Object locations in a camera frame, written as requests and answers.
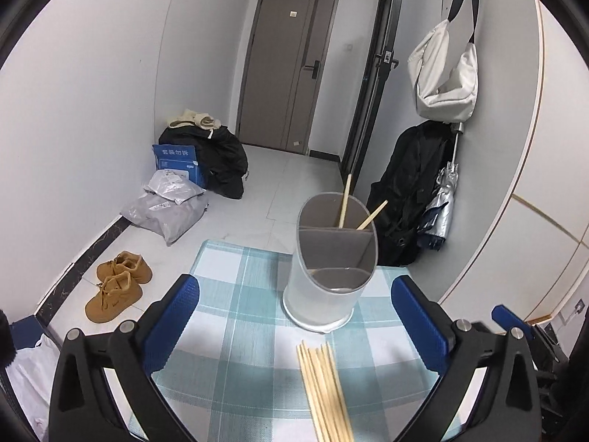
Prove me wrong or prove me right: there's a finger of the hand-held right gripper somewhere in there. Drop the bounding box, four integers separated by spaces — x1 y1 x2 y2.
491 304 535 335

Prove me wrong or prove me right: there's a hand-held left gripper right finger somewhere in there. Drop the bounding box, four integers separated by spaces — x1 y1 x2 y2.
391 275 544 442

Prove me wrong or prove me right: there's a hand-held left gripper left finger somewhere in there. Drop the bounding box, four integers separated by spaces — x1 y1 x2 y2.
48 274 201 442

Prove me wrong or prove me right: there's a grey utensil holder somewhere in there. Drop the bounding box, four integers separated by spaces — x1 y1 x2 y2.
282 191 379 333

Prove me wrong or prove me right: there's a light wooden chopstick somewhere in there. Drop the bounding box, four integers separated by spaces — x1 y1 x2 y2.
356 200 388 231
339 173 353 228

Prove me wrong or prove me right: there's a pile of wooden chopsticks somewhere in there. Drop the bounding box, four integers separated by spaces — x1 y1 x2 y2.
297 341 355 442

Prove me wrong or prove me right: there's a white shoulder bag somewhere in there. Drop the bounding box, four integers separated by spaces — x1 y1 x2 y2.
407 0 480 123

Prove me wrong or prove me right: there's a brown shoe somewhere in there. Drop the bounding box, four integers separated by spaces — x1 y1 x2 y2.
85 271 143 324
96 251 154 286

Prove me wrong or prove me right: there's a blue checked tablecloth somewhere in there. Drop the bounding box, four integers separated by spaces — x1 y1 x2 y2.
129 239 465 442

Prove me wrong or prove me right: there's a large grey parcel bag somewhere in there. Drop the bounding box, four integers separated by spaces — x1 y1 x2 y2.
120 191 210 247

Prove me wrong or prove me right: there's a small grey parcel bag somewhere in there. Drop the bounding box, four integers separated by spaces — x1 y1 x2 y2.
144 169 205 206

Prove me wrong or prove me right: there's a silver folding umbrella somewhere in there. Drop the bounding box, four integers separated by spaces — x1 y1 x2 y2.
418 122 463 252

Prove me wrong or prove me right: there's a black coat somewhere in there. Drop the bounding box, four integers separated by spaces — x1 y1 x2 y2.
368 120 454 268

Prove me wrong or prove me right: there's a white cabinet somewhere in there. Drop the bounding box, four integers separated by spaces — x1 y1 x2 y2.
437 0 589 327

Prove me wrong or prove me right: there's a white plastic bag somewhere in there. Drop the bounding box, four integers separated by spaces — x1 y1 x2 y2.
7 334 60 442

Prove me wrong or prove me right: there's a blue cardboard box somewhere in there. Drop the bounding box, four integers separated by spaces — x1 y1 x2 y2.
153 144 208 189

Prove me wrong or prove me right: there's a dark cloth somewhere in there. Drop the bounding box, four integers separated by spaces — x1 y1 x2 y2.
0 309 19 371

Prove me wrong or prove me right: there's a black garment pile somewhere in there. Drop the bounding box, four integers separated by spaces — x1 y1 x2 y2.
159 124 249 201

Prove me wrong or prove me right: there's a grey door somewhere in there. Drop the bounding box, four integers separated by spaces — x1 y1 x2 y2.
237 0 341 155

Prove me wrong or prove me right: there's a black sliding door frame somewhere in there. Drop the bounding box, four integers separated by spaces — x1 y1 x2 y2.
341 0 408 176

